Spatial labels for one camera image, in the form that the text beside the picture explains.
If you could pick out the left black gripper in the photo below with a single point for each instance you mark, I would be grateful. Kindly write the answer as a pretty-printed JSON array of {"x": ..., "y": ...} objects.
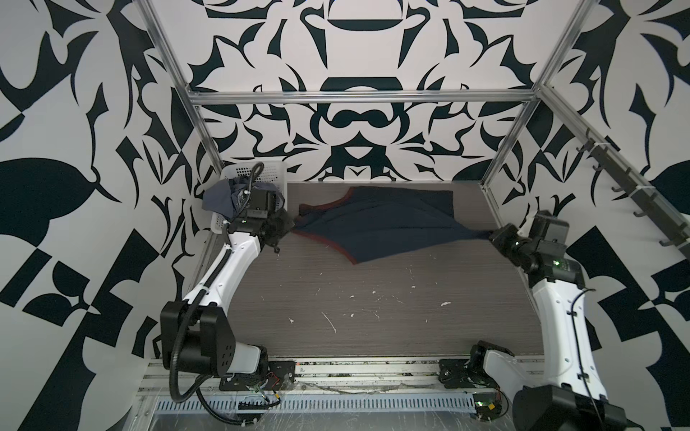
[{"x": 287, "y": 224}]

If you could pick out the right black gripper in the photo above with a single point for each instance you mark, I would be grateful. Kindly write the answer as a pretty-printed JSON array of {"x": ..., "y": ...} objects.
[{"x": 502, "y": 238}]

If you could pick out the navy tank top red trim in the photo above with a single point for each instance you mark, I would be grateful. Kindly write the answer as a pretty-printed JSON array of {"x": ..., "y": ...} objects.
[{"x": 371, "y": 223}]

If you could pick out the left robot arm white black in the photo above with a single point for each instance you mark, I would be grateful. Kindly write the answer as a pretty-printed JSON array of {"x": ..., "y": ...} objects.
[{"x": 196, "y": 333}]

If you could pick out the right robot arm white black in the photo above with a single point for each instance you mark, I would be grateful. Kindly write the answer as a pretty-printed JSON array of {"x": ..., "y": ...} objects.
[{"x": 571, "y": 395}]

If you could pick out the grey blue printed tank top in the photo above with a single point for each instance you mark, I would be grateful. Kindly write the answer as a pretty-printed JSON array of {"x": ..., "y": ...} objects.
[{"x": 234, "y": 198}]

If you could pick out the small green circuit board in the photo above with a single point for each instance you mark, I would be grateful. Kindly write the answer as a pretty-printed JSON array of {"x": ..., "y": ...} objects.
[{"x": 490, "y": 407}]

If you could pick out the black wall hook rack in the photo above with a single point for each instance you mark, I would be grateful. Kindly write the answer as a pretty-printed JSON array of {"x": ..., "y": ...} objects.
[{"x": 630, "y": 184}]

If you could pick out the aluminium frame enclosure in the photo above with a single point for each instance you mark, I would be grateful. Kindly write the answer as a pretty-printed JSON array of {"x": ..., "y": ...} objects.
[{"x": 542, "y": 93}]

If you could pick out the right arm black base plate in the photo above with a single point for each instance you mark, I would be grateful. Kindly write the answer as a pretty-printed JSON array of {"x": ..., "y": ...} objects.
[{"x": 457, "y": 374}]

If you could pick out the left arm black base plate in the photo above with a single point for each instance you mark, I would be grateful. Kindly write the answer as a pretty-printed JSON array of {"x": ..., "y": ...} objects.
[{"x": 270, "y": 376}]

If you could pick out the white slotted cable duct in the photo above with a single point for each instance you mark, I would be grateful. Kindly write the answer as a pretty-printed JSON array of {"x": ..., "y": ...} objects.
[{"x": 341, "y": 403}]

